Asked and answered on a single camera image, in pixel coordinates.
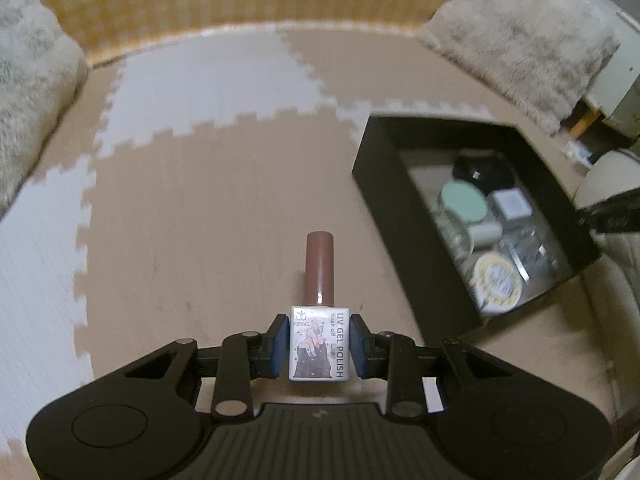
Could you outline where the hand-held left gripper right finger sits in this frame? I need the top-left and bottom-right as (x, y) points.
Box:
(348, 312), (516, 418)

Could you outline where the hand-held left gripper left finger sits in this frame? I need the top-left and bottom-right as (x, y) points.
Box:
(122, 312), (291, 420)

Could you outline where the brown cap nail polish bottle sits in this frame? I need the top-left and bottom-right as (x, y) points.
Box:
(289, 230), (350, 383)

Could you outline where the clear plastic parts box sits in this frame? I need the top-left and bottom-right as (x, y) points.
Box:
(497, 227), (558, 281)

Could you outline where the white charger adapter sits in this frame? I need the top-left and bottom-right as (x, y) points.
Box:
(487, 190), (531, 221)

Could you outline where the black oval case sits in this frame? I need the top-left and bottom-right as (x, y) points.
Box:
(452, 154), (516, 191)

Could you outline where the clear blue tape roll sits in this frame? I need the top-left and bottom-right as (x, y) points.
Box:
(435, 205), (473, 261)

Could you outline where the mint green round container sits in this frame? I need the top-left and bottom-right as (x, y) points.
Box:
(440, 182), (488, 226)

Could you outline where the black cardboard box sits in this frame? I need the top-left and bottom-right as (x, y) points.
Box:
(351, 114), (603, 326)

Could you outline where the white cabinet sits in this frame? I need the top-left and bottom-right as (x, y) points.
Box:
(570, 0), (640, 141)

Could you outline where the beige white foam puzzle mat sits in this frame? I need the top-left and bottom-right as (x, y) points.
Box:
(0, 25), (626, 461)

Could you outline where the small fluffy white pillow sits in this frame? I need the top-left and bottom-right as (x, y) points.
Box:
(417, 0), (621, 136)

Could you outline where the yellow checkered bed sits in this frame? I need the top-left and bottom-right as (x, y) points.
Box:
(27, 0), (471, 68)

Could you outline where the large fluffy white pillow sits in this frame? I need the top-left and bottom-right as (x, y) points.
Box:
(0, 0), (91, 216)

